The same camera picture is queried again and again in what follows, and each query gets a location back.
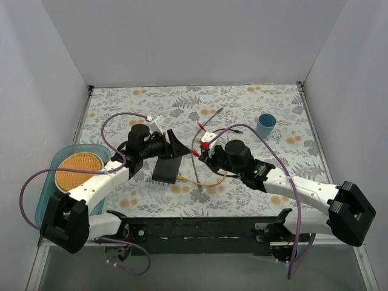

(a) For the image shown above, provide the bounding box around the blue plastic cup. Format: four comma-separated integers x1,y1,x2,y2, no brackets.
256,113,276,138

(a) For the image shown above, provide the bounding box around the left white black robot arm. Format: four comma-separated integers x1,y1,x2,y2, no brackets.
40,125,191,253

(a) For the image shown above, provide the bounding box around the black network switch box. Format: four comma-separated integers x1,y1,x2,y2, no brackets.
152,157,182,184

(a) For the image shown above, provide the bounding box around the grey ethernet cable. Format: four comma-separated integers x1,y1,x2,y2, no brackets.
190,107,224,191

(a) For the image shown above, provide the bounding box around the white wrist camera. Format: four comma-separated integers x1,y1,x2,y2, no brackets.
149,115,165,135
200,132,218,155

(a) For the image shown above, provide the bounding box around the yellow ethernet cable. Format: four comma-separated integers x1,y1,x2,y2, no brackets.
176,171,228,187

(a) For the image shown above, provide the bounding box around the floral patterned table mat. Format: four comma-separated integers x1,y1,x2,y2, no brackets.
79,84,328,217

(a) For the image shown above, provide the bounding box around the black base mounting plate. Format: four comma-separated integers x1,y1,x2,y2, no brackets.
90,209,316,264

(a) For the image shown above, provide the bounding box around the red ethernet cable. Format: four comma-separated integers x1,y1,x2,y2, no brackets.
192,121,210,158

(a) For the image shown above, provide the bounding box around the aluminium frame rail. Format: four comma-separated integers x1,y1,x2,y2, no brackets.
38,219,365,252

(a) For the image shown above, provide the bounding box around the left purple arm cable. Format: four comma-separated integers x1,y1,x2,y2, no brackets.
19,112,152,276

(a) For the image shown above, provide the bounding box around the teal plastic tray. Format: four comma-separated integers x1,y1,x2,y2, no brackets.
35,144,111,226

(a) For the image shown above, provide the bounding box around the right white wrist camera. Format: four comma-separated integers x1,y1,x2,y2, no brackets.
200,132,218,155

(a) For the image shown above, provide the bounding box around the orange woven round plate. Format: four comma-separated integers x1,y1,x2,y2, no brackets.
55,152,104,193

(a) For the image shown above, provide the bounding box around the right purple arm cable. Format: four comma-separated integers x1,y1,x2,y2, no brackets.
206,124,316,280

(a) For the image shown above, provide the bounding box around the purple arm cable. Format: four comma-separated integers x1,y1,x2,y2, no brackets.
206,124,316,280
19,112,152,276

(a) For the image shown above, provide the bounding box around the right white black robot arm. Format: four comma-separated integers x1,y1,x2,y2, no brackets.
199,139,376,247

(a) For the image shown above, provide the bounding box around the black ethernet cable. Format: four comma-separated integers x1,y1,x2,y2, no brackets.
212,128,244,178

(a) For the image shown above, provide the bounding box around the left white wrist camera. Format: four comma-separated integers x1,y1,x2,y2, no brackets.
149,115,165,135

